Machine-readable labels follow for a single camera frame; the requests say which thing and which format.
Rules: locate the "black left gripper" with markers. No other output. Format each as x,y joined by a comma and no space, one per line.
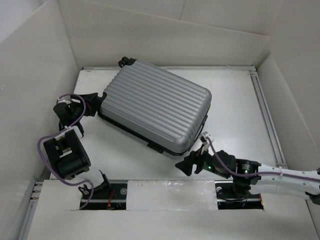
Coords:
91,107

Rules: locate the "aluminium rail frame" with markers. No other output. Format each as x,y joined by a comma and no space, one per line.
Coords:
167,205

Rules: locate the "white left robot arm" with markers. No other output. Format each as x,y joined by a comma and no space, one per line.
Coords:
63,153

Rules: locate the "grey hard-shell suitcase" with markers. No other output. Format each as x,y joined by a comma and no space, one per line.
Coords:
163,109

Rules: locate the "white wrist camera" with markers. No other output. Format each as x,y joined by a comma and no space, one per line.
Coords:
205,142
63,101

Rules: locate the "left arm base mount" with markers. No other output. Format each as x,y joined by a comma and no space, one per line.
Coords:
113,198

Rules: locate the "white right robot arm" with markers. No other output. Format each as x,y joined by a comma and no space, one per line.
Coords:
251,177

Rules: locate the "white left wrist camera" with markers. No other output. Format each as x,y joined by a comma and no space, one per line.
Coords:
63,101

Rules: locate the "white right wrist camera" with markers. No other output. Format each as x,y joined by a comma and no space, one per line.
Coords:
205,142

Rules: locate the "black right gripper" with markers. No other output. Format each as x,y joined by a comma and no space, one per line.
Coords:
186,165

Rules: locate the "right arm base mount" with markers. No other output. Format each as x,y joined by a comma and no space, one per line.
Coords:
227,199

